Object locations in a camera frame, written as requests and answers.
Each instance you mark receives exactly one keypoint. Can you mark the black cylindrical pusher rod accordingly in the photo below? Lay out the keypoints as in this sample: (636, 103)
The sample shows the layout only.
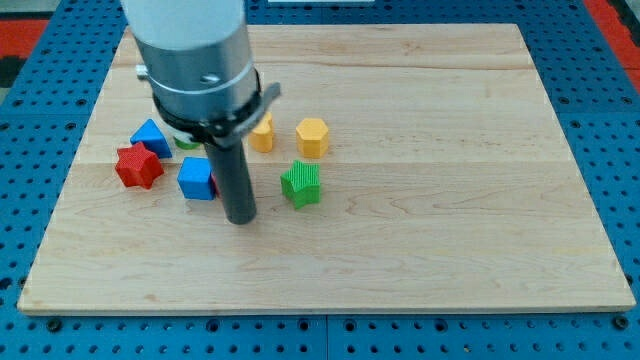
(232, 178)

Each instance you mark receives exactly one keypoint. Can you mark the black clamp ring mount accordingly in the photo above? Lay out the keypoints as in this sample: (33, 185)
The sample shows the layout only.
(203, 117)

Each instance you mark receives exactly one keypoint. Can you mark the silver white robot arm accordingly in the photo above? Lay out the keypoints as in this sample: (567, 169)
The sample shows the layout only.
(198, 60)

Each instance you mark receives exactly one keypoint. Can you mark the yellow hexagon block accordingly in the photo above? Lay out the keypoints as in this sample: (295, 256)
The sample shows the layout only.
(312, 138)

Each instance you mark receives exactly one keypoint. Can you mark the red block behind rod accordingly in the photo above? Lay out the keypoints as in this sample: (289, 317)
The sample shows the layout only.
(214, 185)

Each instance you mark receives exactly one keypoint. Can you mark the green round block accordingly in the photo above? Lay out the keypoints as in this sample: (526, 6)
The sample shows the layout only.
(185, 143)

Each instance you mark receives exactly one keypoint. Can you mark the blue cube block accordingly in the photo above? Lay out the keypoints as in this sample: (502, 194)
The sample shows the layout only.
(195, 180)

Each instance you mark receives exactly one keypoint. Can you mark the yellow block behind rod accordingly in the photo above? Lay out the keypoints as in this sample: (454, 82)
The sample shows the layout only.
(261, 138)

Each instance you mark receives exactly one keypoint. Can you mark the blue triangle block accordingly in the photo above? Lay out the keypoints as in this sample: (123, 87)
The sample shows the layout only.
(150, 135)

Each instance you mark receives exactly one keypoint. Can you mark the green star block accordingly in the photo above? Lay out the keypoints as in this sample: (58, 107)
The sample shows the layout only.
(301, 184)

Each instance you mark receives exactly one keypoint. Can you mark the red star block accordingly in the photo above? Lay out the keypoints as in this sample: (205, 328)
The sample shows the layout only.
(138, 166)

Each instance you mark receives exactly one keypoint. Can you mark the wooden board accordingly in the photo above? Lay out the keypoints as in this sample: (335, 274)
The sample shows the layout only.
(448, 187)

